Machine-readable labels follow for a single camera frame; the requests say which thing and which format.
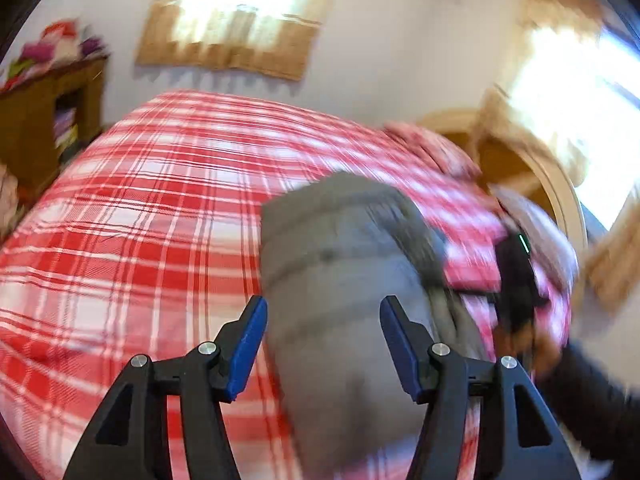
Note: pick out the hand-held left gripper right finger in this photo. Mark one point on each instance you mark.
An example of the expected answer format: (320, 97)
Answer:
(402, 347)

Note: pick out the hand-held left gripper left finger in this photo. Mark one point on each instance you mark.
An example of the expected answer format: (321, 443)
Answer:
(245, 347)

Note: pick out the grey pants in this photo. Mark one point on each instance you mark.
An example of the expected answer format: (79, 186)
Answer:
(340, 310)

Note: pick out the folded clothes inside cabinet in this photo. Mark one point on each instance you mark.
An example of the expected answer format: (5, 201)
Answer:
(66, 130)

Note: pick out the colourful clothes pile on cabinet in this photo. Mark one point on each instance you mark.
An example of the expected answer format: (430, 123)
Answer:
(55, 50)

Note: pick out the person's right hand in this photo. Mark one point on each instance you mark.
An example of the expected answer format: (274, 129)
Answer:
(527, 347)

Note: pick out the wooden headboard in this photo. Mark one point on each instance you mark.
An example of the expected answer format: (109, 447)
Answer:
(545, 170)

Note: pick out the red patterned pillow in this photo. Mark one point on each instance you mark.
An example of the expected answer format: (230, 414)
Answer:
(435, 147)

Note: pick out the red plaid bed sheet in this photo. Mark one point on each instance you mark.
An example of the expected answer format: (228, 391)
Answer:
(125, 235)

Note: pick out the wooden framed window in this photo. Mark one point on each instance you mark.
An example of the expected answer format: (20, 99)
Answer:
(575, 85)
(235, 20)

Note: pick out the wooden cabinet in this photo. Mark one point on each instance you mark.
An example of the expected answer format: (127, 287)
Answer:
(30, 120)

